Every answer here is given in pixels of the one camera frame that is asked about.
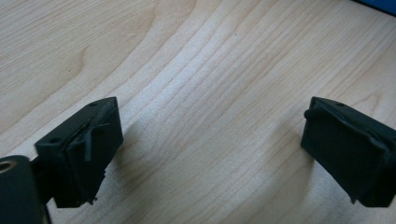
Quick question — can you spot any blue book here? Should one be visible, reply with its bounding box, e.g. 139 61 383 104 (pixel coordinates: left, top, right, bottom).
351 0 396 17

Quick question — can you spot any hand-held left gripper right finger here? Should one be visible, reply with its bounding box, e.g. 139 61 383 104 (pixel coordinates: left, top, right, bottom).
300 96 396 208

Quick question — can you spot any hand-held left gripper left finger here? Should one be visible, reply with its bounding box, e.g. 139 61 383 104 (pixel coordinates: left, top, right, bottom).
34 96 124 209

